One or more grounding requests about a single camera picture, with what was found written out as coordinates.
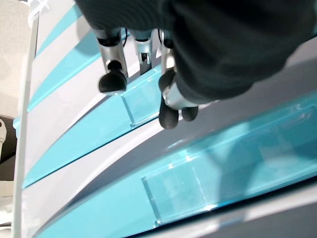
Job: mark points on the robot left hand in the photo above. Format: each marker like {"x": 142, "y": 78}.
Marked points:
{"x": 223, "y": 44}

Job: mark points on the shallow blue white drawer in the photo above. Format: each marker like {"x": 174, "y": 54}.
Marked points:
{"x": 247, "y": 153}
{"x": 74, "y": 72}
{"x": 272, "y": 219}

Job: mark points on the white medical cart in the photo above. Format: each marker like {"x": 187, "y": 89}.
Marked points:
{"x": 24, "y": 124}

